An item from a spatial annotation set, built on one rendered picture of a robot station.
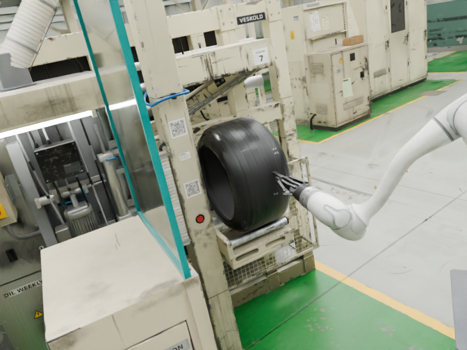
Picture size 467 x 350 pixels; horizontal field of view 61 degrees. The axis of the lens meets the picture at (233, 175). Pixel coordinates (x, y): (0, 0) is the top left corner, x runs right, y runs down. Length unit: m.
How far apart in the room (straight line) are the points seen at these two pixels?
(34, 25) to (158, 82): 0.56
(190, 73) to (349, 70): 4.85
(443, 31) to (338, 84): 7.73
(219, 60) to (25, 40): 0.88
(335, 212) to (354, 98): 5.43
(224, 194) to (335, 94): 4.43
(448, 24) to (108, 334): 13.27
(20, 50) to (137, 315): 1.24
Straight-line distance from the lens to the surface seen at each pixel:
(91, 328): 1.10
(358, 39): 6.89
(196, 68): 2.03
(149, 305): 1.11
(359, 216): 1.57
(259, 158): 1.76
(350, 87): 6.71
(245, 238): 1.95
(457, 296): 1.98
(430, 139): 1.44
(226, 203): 2.22
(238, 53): 2.13
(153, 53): 1.70
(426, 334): 2.74
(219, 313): 2.18
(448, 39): 13.83
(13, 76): 1.91
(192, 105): 2.18
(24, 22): 1.92
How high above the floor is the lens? 1.87
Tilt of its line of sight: 20 degrees down
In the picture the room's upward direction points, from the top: 11 degrees counter-clockwise
